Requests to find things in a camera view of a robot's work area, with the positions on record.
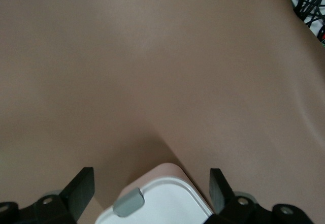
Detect tangled black floor cables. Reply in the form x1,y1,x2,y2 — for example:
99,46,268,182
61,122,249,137
280,0,325,43

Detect grey lid latch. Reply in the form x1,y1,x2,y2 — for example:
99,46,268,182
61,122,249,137
113,187,146,217

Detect white lidded storage box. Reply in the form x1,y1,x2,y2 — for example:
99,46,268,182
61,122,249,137
77,162,216,224

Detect brown table mat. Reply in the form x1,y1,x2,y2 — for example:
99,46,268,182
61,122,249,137
0,0,325,224

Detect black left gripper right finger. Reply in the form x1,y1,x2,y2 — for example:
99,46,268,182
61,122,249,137
210,168,274,224

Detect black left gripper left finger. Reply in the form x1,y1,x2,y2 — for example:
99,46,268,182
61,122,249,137
22,167,95,224

